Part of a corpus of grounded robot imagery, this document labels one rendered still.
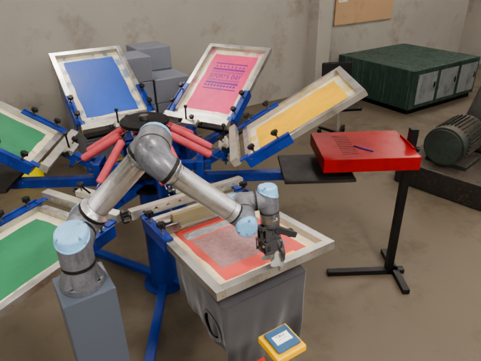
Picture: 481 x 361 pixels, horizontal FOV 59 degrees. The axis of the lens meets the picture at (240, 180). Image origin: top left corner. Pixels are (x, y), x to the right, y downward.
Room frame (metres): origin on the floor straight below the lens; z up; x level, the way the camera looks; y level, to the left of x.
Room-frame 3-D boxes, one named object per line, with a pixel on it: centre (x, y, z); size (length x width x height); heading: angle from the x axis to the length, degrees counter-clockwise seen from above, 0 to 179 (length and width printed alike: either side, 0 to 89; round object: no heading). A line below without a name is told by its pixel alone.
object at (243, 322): (1.41, -0.10, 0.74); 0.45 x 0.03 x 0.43; 122
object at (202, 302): (1.52, 0.18, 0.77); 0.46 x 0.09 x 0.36; 32
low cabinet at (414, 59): (7.34, -2.90, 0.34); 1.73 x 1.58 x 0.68; 123
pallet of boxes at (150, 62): (5.04, 1.37, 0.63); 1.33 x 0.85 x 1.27; 123
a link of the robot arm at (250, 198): (1.34, 0.00, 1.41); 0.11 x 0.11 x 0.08; 5
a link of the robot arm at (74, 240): (1.18, 0.57, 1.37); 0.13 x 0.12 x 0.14; 5
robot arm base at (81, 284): (1.17, 0.57, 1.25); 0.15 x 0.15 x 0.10
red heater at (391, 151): (2.60, -0.82, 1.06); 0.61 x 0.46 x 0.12; 92
